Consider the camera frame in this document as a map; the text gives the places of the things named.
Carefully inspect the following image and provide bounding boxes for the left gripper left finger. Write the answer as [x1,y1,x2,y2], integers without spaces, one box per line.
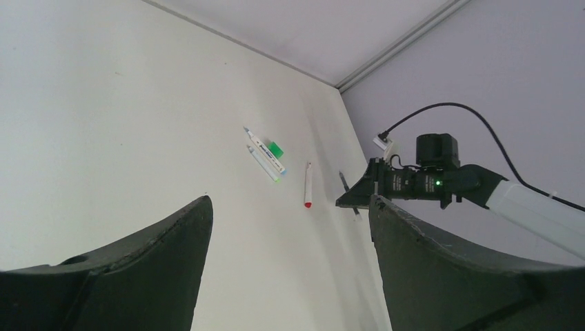
[1,196,213,330]

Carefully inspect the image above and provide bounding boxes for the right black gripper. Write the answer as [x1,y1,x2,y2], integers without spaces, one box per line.
[335,158,457,209]

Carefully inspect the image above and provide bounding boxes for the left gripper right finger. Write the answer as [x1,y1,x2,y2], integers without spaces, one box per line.
[369,195,584,330]

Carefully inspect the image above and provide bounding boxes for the white marker blue end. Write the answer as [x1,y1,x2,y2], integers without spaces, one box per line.
[244,127,287,175]

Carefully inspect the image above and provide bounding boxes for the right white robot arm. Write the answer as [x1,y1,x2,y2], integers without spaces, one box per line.
[335,134,584,258]

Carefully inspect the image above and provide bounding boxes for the white marker red end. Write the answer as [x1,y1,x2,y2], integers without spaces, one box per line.
[304,162,313,208]

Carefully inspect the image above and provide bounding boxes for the green square cap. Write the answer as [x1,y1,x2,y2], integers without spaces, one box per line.
[268,141,284,159]

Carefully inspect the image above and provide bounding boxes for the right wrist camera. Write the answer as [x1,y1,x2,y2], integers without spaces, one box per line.
[373,136,393,152]

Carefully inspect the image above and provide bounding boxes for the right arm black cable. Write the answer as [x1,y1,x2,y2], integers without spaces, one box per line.
[377,102,585,213]

